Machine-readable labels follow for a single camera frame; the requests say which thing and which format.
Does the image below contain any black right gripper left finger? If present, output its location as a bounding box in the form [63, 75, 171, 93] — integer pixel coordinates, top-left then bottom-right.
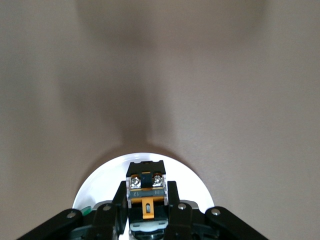
[86, 181, 130, 240]

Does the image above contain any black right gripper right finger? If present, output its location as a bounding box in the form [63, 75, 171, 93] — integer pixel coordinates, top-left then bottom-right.
[163, 181, 208, 240]

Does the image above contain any orange and black switch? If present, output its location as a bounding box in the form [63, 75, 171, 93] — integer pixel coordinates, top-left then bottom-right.
[126, 159, 168, 238]

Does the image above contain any pale pink round plate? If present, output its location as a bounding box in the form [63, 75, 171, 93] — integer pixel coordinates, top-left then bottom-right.
[71, 152, 216, 240]

